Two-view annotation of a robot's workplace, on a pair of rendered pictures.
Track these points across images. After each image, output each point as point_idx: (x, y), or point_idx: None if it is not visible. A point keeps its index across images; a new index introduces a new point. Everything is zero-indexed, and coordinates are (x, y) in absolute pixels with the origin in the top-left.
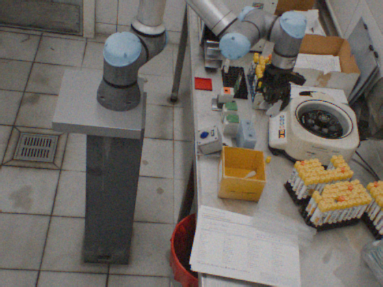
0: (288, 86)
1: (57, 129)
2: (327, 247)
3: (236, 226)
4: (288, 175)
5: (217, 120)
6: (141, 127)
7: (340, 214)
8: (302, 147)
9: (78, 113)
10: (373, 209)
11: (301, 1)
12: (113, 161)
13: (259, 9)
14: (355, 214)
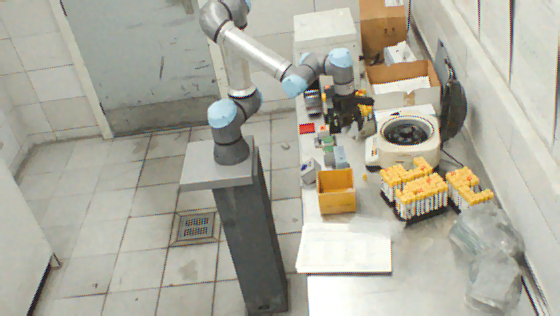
0: (357, 108)
1: (185, 190)
2: (418, 235)
3: (335, 233)
4: None
5: (319, 155)
6: (254, 174)
7: (425, 205)
8: (390, 158)
9: (200, 173)
10: (455, 195)
11: (394, 37)
12: (241, 210)
13: (314, 53)
14: (440, 203)
